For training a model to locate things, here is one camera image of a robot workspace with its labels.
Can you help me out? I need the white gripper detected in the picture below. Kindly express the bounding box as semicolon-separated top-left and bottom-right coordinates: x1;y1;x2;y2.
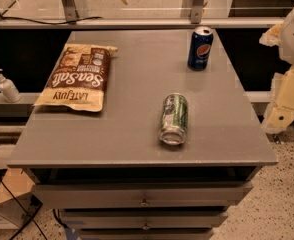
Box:
259;23;294;134

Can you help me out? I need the blue pepsi can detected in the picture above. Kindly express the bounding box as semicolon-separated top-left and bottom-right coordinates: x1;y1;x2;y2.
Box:
187;26;214;71

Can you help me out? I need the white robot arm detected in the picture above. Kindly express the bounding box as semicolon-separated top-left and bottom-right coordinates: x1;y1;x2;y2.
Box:
259;8;294;134

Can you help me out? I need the green soda can lying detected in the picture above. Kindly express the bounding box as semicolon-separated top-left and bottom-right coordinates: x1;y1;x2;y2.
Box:
159;93;188;146

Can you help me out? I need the grey drawer cabinet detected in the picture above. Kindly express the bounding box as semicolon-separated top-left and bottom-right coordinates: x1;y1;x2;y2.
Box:
10;30;277;240

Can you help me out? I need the brown sea salt chips bag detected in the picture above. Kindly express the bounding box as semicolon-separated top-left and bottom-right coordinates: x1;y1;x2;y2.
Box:
34;44;118;112

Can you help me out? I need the white pump dispenser bottle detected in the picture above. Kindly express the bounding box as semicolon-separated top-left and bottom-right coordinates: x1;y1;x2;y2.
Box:
0;69;21;103

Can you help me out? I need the cardboard box on floor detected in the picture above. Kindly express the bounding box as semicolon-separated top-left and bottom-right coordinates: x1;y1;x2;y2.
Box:
0;168;34;229

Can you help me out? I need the grey metal bracket right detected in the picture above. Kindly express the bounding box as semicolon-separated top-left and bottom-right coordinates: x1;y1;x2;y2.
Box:
190;0;205;24

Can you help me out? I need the grey metal bracket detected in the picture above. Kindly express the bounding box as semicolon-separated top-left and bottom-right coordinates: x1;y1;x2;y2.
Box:
61;0;78;24
190;0;205;24

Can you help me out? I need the black cable on shelf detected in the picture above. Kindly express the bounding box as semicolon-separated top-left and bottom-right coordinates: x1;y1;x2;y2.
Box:
0;15;103;26

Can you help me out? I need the grey metal bracket left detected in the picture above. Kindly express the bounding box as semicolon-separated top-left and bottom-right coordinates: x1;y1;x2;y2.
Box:
61;0;78;24

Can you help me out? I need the black floor cable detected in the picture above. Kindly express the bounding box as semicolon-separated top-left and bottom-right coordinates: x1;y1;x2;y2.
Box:
0;157;49;240

